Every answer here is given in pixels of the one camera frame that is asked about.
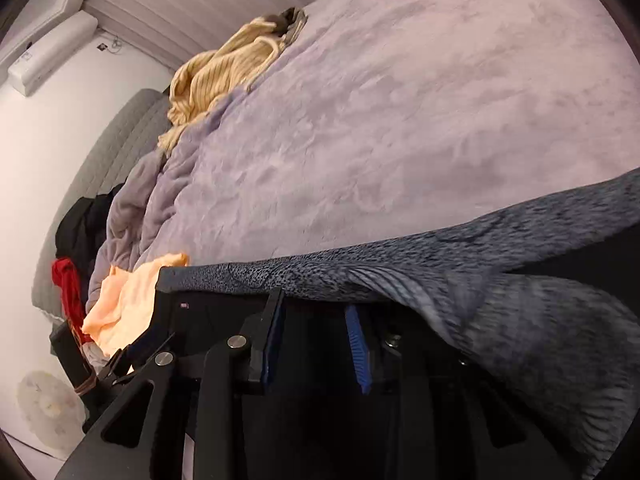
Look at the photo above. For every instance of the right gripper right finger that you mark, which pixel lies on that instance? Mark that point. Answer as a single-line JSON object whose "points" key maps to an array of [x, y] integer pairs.
{"points": [[359, 348]]}

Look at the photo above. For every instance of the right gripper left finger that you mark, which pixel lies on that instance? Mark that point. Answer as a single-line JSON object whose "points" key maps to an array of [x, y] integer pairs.
{"points": [[185, 376]]}

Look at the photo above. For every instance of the black grey pants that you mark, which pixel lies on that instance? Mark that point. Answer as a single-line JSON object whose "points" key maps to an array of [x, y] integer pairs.
{"points": [[505, 348]]}

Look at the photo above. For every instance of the black clothing pile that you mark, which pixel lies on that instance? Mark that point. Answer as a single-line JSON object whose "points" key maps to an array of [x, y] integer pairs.
{"points": [[82, 232]]}

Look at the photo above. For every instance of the orange garment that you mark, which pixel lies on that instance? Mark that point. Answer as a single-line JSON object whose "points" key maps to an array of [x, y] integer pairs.
{"points": [[126, 303]]}

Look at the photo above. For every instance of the white floor fan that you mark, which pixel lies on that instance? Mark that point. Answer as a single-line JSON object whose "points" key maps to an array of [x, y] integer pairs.
{"points": [[52, 410]]}

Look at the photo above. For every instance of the red garment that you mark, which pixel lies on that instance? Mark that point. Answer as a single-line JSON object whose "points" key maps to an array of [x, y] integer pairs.
{"points": [[66, 277]]}

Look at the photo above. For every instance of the grey padded headboard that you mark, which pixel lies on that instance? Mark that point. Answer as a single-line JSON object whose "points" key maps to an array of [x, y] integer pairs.
{"points": [[132, 133]]}

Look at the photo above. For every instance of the lavender plush bed blanket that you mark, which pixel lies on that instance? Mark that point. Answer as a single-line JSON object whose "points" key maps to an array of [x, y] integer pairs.
{"points": [[383, 119]]}

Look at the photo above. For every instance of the yellow ribbed garment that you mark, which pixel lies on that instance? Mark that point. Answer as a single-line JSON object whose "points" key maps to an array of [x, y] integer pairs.
{"points": [[202, 82]]}

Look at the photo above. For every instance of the white wall air conditioner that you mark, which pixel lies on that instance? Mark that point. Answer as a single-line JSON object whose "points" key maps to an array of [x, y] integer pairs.
{"points": [[37, 63]]}

